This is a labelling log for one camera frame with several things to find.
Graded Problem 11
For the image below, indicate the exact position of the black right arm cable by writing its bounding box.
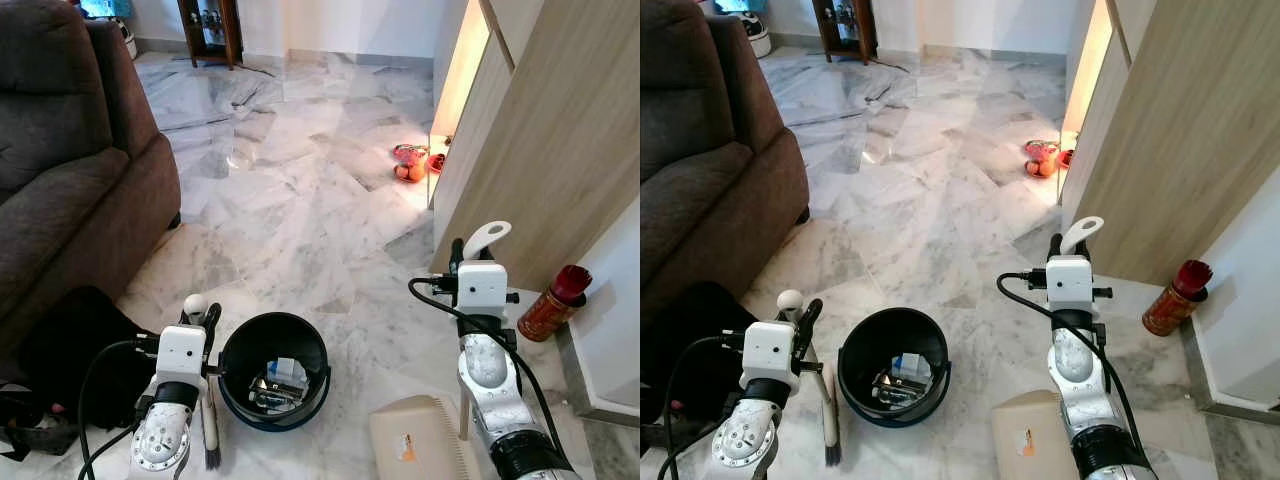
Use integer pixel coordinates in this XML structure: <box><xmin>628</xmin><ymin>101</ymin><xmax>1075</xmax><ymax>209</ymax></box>
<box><xmin>407</xmin><ymin>277</ymin><xmax>573</xmax><ymax>477</ymax></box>
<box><xmin>997</xmin><ymin>272</ymin><xmax>1151</xmax><ymax>471</ymax></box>

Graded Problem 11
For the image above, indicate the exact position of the white round appliance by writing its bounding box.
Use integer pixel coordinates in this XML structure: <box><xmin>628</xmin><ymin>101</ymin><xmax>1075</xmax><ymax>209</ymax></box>
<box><xmin>740</xmin><ymin>10</ymin><xmax>774</xmax><ymax>59</ymax></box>
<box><xmin>108</xmin><ymin>15</ymin><xmax>140</xmax><ymax>61</ymax></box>

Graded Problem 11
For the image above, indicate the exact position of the black plastic bucket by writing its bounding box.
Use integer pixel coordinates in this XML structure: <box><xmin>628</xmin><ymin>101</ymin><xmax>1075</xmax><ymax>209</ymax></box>
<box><xmin>217</xmin><ymin>312</ymin><xmax>332</xmax><ymax>433</ymax></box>
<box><xmin>836</xmin><ymin>307</ymin><xmax>951</xmax><ymax>429</ymax></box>

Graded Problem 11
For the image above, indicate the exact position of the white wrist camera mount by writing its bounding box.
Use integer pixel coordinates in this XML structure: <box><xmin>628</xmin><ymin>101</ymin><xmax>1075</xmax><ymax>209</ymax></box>
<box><xmin>1046</xmin><ymin>256</ymin><xmax>1094</xmax><ymax>310</ymax></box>
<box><xmin>455</xmin><ymin>262</ymin><xmax>509</xmax><ymax>312</ymax></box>
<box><xmin>155</xmin><ymin>325</ymin><xmax>208</xmax><ymax>386</ymax></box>
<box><xmin>742</xmin><ymin>320</ymin><xmax>798</xmax><ymax>381</ymax></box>

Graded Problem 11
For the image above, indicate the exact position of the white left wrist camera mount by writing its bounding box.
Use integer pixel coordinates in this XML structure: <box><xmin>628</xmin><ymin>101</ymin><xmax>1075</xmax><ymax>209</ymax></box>
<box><xmin>742</xmin><ymin>320</ymin><xmax>798</xmax><ymax>381</ymax></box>
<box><xmin>155</xmin><ymin>325</ymin><xmax>208</xmax><ymax>386</ymax></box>

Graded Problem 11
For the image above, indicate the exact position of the broom with white knob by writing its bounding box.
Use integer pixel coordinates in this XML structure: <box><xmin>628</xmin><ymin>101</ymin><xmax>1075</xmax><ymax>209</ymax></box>
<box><xmin>183</xmin><ymin>294</ymin><xmax>225</xmax><ymax>471</ymax></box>
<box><xmin>777</xmin><ymin>289</ymin><xmax>844</xmax><ymax>469</ymax></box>

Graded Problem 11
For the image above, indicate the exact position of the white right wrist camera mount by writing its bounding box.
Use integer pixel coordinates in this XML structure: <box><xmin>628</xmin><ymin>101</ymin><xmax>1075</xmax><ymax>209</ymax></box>
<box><xmin>1046</xmin><ymin>256</ymin><xmax>1094</xmax><ymax>310</ymax></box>
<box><xmin>455</xmin><ymin>262</ymin><xmax>509</xmax><ymax>312</ymax></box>

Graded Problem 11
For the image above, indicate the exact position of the red orange toy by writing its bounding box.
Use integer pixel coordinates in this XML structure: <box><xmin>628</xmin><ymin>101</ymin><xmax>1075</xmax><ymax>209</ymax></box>
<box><xmin>1022</xmin><ymin>140</ymin><xmax>1059</xmax><ymax>179</ymax></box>
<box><xmin>392</xmin><ymin>143</ymin><xmax>431</xmax><ymax>183</ymax></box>

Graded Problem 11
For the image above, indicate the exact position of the rubbish pile in bucket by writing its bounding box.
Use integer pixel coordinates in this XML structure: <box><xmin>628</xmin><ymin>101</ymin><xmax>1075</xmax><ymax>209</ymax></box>
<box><xmin>872</xmin><ymin>352</ymin><xmax>931</xmax><ymax>407</ymax></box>
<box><xmin>248</xmin><ymin>357</ymin><xmax>309</xmax><ymax>413</ymax></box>

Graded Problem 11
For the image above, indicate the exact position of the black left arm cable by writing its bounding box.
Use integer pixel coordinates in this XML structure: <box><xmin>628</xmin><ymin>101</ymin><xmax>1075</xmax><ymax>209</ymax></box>
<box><xmin>663</xmin><ymin>334</ymin><xmax>747</xmax><ymax>480</ymax></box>
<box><xmin>77</xmin><ymin>338</ymin><xmax>161</xmax><ymax>480</ymax></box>

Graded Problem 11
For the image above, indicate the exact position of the orange spray can red cap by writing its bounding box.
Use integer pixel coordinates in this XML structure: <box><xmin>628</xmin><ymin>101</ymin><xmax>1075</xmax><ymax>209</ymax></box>
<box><xmin>1142</xmin><ymin>259</ymin><xmax>1214</xmax><ymax>337</ymax></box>
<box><xmin>517</xmin><ymin>265</ymin><xmax>593</xmax><ymax>343</ymax></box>

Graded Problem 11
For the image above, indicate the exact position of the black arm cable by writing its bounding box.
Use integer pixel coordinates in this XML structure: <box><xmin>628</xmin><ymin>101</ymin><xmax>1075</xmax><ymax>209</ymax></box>
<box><xmin>77</xmin><ymin>338</ymin><xmax>161</xmax><ymax>480</ymax></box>
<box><xmin>663</xmin><ymin>334</ymin><xmax>747</xmax><ymax>480</ymax></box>
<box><xmin>407</xmin><ymin>277</ymin><xmax>573</xmax><ymax>477</ymax></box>
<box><xmin>997</xmin><ymin>272</ymin><xmax>1151</xmax><ymax>471</ymax></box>

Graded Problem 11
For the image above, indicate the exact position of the black fabric bag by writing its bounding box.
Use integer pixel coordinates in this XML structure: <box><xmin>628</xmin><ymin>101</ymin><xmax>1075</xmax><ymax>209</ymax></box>
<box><xmin>0</xmin><ymin>287</ymin><xmax>153</xmax><ymax>461</ymax></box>
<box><xmin>640</xmin><ymin>282</ymin><xmax>763</xmax><ymax>443</ymax></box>

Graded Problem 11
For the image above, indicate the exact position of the dark wooden display cabinet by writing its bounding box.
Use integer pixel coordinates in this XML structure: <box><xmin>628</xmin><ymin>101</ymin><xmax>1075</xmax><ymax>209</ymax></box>
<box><xmin>812</xmin><ymin>0</ymin><xmax>879</xmax><ymax>66</ymax></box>
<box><xmin>177</xmin><ymin>0</ymin><xmax>244</xmax><ymax>71</ymax></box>

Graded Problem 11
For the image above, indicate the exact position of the light wooden cabinet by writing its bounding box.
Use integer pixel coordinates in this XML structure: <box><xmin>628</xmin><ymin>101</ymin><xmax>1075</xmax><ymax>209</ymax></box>
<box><xmin>428</xmin><ymin>0</ymin><xmax>641</xmax><ymax>292</ymax></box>
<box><xmin>1058</xmin><ymin>0</ymin><xmax>1280</xmax><ymax>287</ymax></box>

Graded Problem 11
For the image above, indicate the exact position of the brown fabric sofa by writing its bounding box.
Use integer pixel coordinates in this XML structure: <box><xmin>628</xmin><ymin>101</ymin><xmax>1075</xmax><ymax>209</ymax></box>
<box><xmin>0</xmin><ymin>0</ymin><xmax>183</xmax><ymax>353</ymax></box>
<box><xmin>640</xmin><ymin>0</ymin><xmax>811</xmax><ymax>323</ymax></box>

